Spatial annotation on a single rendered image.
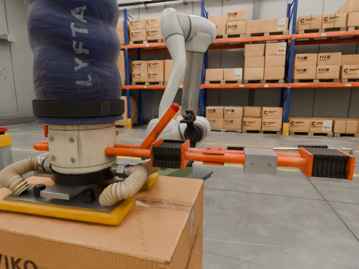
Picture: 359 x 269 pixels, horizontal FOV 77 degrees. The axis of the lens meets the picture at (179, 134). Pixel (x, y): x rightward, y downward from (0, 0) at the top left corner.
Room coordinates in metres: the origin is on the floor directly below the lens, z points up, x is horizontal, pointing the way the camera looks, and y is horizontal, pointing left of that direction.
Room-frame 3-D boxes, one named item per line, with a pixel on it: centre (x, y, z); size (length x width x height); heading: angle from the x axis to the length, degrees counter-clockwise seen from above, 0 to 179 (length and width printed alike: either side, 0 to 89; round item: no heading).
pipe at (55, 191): (0.61, 0.27, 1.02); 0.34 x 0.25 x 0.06; 77
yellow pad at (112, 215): (0.52, 0.29, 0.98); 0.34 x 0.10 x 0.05; 77
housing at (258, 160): (0.51, -0.19, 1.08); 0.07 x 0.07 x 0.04; 77
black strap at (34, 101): (0.62, 0.26, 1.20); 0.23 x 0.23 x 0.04
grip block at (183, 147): (0.56, 0.02, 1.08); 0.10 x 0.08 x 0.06; 167
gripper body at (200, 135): (0.85, -0.05, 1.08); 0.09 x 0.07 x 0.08; 167
